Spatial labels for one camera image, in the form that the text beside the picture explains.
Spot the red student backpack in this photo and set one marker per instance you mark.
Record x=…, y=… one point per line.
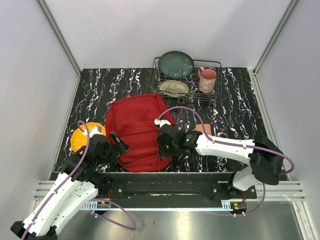
x=132, y=120

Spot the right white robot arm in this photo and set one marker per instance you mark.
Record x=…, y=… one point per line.
x=262, y=159

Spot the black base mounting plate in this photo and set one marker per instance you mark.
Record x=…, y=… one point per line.
x=210, y=185

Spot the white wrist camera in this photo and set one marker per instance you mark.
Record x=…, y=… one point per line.
x=97, y=130
x=158, y=123

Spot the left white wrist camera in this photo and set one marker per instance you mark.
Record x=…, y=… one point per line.
x=97, y=130

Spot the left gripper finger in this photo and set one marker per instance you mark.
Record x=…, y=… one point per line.
x=119, y=144
x=120, y=150

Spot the teal ceramic plate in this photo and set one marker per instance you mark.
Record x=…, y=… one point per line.
x=176, y=64

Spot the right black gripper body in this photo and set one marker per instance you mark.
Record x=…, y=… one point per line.
x=167, y=150

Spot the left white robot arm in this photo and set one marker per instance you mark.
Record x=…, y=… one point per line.
x=76, y=184

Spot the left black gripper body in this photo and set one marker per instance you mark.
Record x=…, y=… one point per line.
x=108, y=157

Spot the speckled beige plate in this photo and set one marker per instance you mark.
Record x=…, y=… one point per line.
x=173, y=88

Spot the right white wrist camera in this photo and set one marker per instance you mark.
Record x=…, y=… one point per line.
x=158, y=123

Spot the black wire dish rack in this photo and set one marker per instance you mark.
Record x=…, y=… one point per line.
x=155, y=77

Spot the pink leather wallet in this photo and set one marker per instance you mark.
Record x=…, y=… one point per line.
x=204, y=128

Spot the orange plastic plate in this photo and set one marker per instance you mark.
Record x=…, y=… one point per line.
x=79, y=138

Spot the pink patterned mug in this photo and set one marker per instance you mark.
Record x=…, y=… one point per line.
x=207, y=80

